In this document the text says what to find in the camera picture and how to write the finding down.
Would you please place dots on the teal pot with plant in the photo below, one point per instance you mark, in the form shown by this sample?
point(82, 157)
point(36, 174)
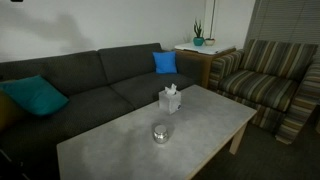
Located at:
point(198, 40)

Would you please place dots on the silver candle jar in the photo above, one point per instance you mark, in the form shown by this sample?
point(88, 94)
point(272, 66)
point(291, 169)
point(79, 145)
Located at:
point(160, 138)

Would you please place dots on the grey tissue box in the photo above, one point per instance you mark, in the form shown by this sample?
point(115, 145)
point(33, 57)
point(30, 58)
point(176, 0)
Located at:
point(169, 102)

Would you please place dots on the mustard yellow cushion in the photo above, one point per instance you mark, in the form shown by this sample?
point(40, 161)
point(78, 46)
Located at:
point(8, 111)

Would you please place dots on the blue cushion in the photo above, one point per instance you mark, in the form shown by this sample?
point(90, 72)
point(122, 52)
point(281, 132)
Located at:
point(165, 62)

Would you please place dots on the teal cushion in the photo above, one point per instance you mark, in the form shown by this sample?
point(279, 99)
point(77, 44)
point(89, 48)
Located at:
point(35, 95)

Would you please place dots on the grey window blinds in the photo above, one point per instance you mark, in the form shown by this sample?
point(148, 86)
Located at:
point(286, 20)

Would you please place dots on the dark grey sofa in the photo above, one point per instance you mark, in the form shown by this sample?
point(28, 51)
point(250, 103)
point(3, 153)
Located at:
point(100, 100)

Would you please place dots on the wooden table leg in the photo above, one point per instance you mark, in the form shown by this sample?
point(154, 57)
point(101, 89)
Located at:
point(238, 140)

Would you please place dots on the striped armchair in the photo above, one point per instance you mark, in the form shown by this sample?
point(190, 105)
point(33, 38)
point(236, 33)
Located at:
point(263, 86)

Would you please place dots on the small white pot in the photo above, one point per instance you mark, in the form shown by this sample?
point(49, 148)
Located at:
point(209, 42)

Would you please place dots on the white tissue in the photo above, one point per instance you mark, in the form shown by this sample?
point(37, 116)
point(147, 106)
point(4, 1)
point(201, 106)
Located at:
point(171, 89)

